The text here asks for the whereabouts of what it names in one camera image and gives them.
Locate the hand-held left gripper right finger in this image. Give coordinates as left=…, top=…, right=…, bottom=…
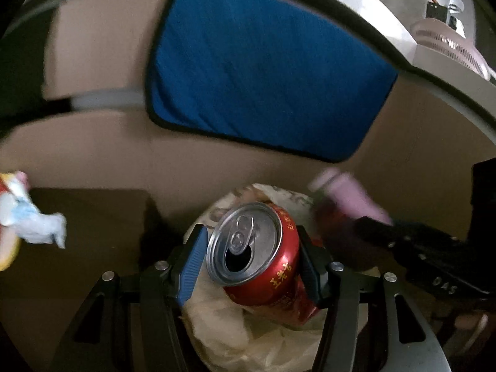
left=296, top=225, right=452, bottom=372

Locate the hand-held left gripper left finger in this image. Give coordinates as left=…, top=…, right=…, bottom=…
left=35, top=225, right=210, bottom=372

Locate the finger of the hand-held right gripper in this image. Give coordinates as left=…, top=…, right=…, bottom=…
left=354, top=216, right=412, bottom=259

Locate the pink packet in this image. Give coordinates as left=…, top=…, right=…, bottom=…
left=309, top=168, right=394, bottom=243

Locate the red drink can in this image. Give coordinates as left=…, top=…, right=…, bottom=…
left=206, top=201, right=331, bottom=325

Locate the large cardboard box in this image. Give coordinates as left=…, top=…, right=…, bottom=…
left=0, top=0, right=496, bottom=372

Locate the cream plastic bag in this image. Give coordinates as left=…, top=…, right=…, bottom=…
left=181, top=182, right=365, bottom=372

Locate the crumpled white blue wrapper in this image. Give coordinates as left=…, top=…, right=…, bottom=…
left=0, top=170, right=67, bottom=249

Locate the blue cloth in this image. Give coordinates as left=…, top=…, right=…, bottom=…
left=144, top=0, right=399, bottom=164

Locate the white basket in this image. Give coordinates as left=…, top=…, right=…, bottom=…
left=410, top=20, right=496, bottom=82

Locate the small black box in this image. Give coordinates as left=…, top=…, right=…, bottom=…
left=426, top=2, right=451, bottom=21

